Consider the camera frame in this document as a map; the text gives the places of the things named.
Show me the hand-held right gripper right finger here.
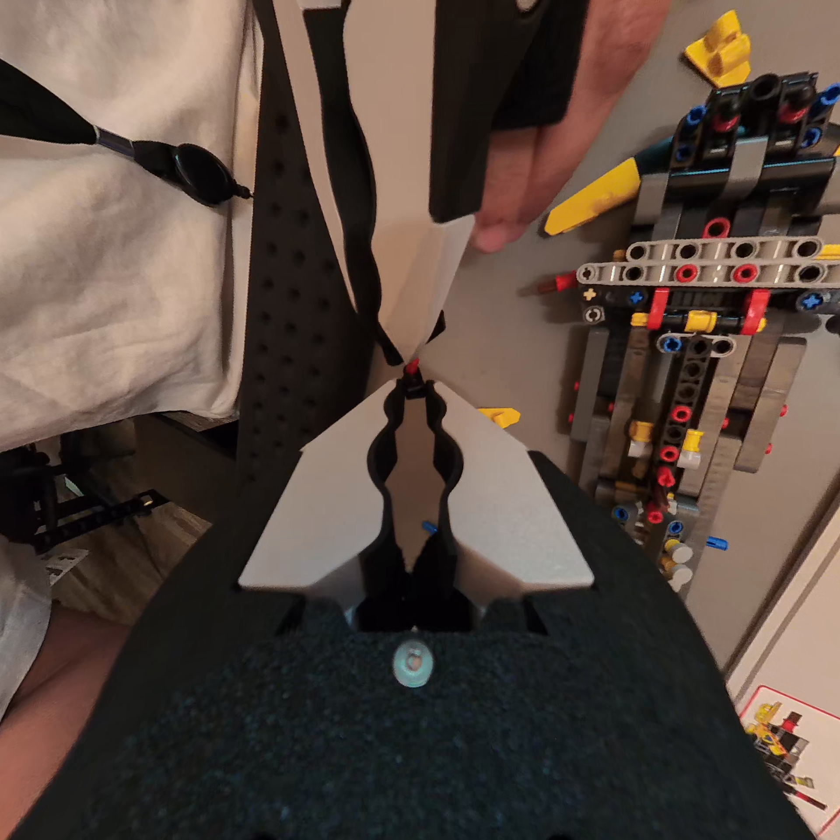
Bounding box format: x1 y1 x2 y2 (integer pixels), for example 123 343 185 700
419 379 596 610

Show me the black metal frame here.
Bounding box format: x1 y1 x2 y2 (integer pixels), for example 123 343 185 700
0 446 172 552

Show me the person's left hand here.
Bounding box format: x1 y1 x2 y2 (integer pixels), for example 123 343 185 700
471 0 672 255

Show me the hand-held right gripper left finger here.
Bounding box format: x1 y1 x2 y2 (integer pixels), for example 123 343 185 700
238 377 413 613

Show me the person's leg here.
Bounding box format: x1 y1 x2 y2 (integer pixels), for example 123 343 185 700
0 604 132 837

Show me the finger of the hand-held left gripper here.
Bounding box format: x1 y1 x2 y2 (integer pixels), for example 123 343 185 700
272 0 403 367
343 0 477 363

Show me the yellow lego connector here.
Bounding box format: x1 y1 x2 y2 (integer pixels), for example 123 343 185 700
684 10 752 89

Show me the lego instruction booklet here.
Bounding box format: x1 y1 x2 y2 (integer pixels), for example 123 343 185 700
725 492 840 840

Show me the lego car chassis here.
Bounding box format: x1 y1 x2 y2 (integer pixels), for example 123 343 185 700
538 72 840 592

